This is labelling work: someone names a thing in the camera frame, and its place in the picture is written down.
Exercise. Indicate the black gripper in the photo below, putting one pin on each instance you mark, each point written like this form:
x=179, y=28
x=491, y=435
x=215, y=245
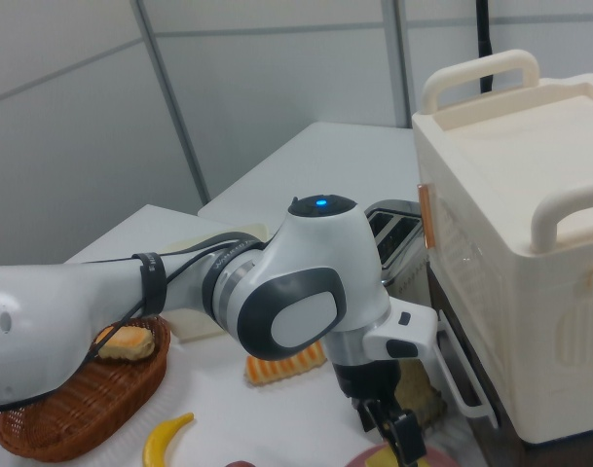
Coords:
x=366, y=382

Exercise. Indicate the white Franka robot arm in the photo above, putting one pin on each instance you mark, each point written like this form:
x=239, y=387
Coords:
x=315, y=272

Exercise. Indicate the brown toast slice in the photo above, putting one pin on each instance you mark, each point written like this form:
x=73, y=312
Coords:
x=420, y=394

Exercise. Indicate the pink plate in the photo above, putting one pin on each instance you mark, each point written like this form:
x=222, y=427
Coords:
x=439, y=459

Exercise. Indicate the dark brown oven base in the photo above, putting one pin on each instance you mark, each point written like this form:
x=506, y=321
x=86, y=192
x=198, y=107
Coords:
x=481, y=370

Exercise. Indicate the orange striped bread loaf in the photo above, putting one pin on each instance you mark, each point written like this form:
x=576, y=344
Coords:
x=281, y=367

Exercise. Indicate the red apple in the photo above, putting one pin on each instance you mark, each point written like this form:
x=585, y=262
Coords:
x=241, y=464

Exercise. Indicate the silver two-slot toaster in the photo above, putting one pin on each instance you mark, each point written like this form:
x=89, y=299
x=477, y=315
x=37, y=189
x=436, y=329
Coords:
x=396, y=233

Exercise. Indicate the copper oven latch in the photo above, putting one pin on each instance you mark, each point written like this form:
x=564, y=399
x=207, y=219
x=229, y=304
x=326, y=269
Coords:
x=427, y=216

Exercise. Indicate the open cream plastic box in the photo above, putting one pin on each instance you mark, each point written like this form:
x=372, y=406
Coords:
x=194, y=328

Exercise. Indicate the yellow banana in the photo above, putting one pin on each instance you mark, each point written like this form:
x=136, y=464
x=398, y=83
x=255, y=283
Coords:
x=162, y=438

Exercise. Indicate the golden bread roll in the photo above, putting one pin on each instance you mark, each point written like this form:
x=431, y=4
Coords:
x=130, y=343

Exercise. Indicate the brown wicker basket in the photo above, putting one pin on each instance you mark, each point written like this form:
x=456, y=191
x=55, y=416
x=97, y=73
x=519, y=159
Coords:
x=82, y=418

